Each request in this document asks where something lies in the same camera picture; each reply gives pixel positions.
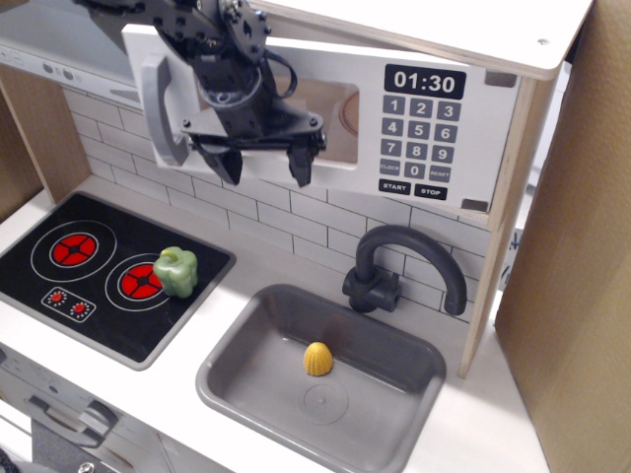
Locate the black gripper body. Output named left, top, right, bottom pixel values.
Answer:
left=180, top=63, right=326, bottom=154

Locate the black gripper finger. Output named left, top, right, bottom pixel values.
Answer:
left=199, top=147, right=243, bottom=185
left=287, top=145, right=314, bottom=187

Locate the white toy microwave door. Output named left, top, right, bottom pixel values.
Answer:
left=122, top=25, right=520, bottom=212

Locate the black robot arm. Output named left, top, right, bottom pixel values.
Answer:
left=81, top=1, right=326, bottom=186

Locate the orange plate inside microwave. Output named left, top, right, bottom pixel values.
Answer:
left=338, top=92, right=359, bottom=137

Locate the white wooden microwave cabinet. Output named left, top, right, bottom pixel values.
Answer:
left=252, top=1, right=593, bottom=377

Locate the green toy bell pepper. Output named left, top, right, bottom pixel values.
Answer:
left=153, top=246, right=198, bottom=299

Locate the dark grey toy faucet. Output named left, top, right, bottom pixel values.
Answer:
left=342, top=225, right=467, bottom=315

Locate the black toy stovetop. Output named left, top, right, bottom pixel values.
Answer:
left=1, top=192, right=236, bottom=371

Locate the grey range hood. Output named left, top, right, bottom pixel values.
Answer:
left=1, top=1, right=142, bottom=109

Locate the yellow toy corn piece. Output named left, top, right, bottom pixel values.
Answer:
left=303, top=342, right=334, bottom=376

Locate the grey plastic sink basin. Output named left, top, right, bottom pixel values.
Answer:
left=196, top=285, right=446, bottom=472

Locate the brown cardboard panel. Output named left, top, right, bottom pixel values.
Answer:
left=495, top=1, right=630, bottom=472

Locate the grey oven door handle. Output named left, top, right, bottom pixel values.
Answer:
left=26, top=395, right=118, bottom=448

